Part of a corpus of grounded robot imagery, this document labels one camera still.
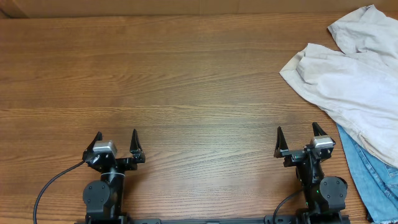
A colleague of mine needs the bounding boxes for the blue denim jeans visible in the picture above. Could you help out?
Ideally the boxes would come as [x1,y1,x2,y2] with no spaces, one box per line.
[337,125,397,223]

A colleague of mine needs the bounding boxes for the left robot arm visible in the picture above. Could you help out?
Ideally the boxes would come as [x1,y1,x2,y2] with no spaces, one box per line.
[82,130,146,223]

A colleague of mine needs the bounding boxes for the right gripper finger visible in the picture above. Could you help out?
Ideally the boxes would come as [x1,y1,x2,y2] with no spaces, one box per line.
[275,126,289,151]
[312,122,327,136]

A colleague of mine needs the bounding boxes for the beige khaki shorts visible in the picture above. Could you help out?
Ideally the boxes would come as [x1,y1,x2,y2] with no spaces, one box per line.
[279,5,397,167]

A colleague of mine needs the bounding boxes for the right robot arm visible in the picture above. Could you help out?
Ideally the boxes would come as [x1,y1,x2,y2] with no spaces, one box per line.
[271,122,350,224]

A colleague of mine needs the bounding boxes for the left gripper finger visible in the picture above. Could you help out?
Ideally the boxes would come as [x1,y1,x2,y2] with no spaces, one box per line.
[129,129,142,154]
[85,131,103,152]

